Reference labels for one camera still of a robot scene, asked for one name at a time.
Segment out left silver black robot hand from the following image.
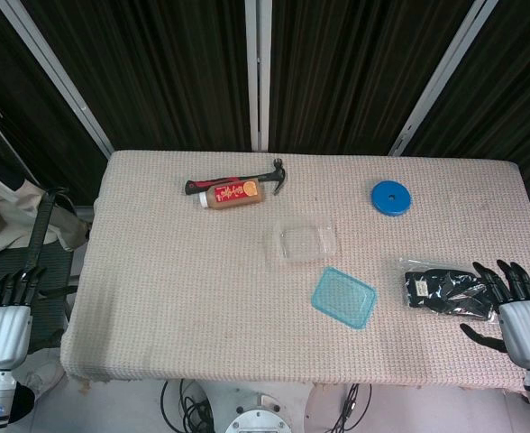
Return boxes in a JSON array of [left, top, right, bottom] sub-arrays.
[[0, 265, 48, 373]]

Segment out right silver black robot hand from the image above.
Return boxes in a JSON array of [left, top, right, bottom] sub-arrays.
[[460, 259, 530, 371]]

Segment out teal container lid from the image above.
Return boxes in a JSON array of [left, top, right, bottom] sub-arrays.
[[310, 265, 378, 330]]

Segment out grey round robot base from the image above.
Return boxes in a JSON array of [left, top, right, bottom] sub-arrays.
[[224, 392, 293, 433]]

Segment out clear plastic container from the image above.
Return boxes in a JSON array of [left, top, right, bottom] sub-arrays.
[[264, 215, 341, 268]]

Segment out dark mesh chair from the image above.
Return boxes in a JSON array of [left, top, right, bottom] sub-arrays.
[[0, 247, 80, 357]]

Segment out black gloves in plastic bag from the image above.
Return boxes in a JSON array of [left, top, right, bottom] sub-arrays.
[[398, 257, 505, 324]]

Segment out beige crumpled fabric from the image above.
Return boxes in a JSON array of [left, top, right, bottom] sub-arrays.
[[0, 164, 90, 259]]

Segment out blue round disc with hole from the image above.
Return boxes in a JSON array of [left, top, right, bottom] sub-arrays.
[[371, 180, 415, 217]]

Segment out beige waffle table cloth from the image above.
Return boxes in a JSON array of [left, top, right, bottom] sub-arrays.
[[59, 150, 530, 394]]

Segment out black red claw hammer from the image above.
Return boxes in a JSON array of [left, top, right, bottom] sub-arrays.
[[184, 158, 288, 198]]

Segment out brown drink bottle red label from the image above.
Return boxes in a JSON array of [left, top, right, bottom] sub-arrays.
[[196, 177, 265, 211]]

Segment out black strap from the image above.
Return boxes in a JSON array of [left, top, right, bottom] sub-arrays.
[[23, 187, 71, 276]]

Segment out black thin floor cable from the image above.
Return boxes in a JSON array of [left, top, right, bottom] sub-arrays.
[[332, 382, 374, 433]]

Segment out black coiled floor cable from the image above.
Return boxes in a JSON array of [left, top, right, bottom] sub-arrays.
[[160, 378, 219, 433]]

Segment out white metal frame post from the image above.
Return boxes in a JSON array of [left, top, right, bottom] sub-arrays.
[[244, 0, 272, 152], [388, 0, 503, 158], [0, 0, 114, 158]]

